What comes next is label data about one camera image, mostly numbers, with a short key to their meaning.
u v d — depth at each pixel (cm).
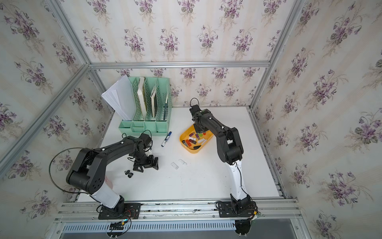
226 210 73
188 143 98
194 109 83
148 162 79
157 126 102
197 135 102
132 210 73
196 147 96
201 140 99
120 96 96
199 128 90
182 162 91
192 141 99
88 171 46
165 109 116
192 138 101
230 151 57
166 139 100
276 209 75
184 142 98
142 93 95
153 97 98
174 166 88
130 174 84
